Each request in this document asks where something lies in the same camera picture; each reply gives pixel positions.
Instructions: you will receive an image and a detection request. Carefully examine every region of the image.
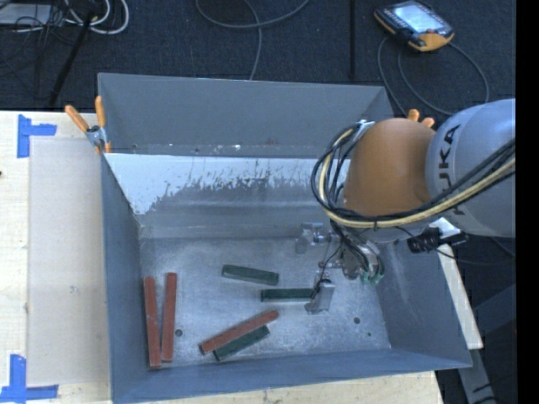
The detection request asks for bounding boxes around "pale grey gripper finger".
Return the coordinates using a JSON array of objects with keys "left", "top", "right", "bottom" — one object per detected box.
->
[
  {"left": 303, "top": 279, "right": 337, "bottom": 316},
  {"left": 294, "top": 221, "right": 328, "bottom": 255}
]

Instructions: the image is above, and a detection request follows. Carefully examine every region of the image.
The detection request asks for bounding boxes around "dark green flat block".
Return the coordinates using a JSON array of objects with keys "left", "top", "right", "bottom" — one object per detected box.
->
[
  {"left": 221, "top": 263, "right": 280, "bottom": 287},
  {"left": 259, "top": 287, "right": 315, "bottom": 303},
  {"left": 212, "top": 325, "right": 271, "bottom": 362}
]

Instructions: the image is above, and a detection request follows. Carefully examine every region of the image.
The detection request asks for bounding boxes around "grey metal bin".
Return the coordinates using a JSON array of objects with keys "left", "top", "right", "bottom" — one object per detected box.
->
[{"left": 97, "top": 72, "right": 473, "bottom": 404}]

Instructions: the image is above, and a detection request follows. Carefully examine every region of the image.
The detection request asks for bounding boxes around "red-brown flat block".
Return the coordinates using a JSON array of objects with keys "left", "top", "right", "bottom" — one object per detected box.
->
[
  {"left": 160, "top": 272, "right": 179, "bottom": 363},
  {"left": 142, "top": 275, "right": 163, "bottom": 369},
  {"left": 198, "top": 309, "right": 280, "bottom": 356}
]

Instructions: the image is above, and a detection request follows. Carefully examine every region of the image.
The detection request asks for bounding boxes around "black cylinder on white bracket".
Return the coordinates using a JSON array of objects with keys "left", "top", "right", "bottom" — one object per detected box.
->
[{"left": 406, "top": 218, "right": 469, "bottom": 254}]

